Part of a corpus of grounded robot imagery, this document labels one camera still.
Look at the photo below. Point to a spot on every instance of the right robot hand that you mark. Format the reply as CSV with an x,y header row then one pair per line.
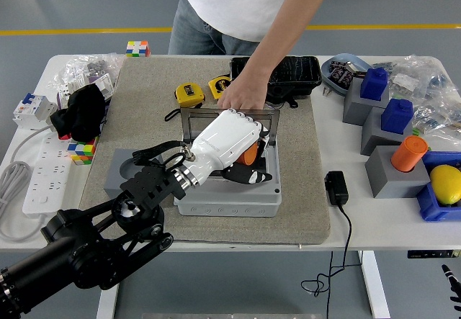
x,y
454,286

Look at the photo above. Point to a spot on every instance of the person's left hand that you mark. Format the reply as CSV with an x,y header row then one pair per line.
x,y
245,94

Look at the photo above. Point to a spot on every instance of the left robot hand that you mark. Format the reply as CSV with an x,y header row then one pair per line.
x,y
223,142

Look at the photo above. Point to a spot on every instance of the orange cylinder battery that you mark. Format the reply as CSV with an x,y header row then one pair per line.
x,y
408,153
248,155

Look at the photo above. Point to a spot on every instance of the smoky transparent box lid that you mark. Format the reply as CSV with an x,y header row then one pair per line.
x,y
194,122

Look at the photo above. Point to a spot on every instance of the person's left forearm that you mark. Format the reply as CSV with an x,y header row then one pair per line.
x,y
288,27

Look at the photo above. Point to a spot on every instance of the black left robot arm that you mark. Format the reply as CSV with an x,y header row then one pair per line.
x,y
144,185

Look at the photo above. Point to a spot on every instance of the grey plastic junction box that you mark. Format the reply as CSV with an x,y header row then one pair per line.
x,y
230,204

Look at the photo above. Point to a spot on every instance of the yellow tape measure 5m print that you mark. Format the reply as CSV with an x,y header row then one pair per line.
x,y
218,86

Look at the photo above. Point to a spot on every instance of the black table control panel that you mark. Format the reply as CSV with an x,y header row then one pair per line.
x,y
428,253

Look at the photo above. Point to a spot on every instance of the black plastic tray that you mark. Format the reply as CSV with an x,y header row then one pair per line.
x,y
299,74

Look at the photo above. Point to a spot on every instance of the white table leg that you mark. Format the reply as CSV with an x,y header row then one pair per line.
x,y
106,304
374,283

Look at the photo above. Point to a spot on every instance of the blue storage bin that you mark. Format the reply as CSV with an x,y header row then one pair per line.
x,y
432,207

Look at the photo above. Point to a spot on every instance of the light blue dish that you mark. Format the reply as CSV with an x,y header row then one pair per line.
x,y
333,81

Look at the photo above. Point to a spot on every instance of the person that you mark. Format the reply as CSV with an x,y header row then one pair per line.
x,y
230,2

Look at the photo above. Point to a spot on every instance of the grey-brown mat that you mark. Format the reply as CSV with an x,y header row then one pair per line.
x,y
144,92

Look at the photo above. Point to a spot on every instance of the dark purple component pack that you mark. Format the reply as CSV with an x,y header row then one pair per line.
x,y
342,76

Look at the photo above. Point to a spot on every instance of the yellow lemon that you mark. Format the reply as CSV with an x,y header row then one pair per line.
x,y
446,184

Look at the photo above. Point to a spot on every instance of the grey holder block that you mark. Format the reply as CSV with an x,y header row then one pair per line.
x,y
354,110
389,182
115,169
374,139

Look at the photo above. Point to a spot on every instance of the puzzle cube with white face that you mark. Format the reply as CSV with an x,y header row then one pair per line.
x,y
137,49

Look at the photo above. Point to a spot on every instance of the black power adapter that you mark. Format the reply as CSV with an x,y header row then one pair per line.
x,y
336,187

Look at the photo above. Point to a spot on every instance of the blue block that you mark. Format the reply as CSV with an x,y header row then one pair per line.
x,y
396,115
374,83

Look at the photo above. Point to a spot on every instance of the black cloth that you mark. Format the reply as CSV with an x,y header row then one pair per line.
x,y
84,113

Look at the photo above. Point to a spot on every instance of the colourful puzzle cube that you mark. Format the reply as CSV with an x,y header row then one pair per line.
x,y
81,151

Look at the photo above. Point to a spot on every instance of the clear bag of small parts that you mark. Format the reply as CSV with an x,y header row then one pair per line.
x,y
83,70

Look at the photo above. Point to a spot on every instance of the white power strip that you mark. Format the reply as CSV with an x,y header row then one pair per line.
x,y
48,175

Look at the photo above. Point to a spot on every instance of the clear bags of components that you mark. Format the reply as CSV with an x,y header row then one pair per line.
x,y
432,92

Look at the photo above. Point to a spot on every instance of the white blue circuit breaker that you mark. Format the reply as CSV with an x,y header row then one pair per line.
x,y
32,110

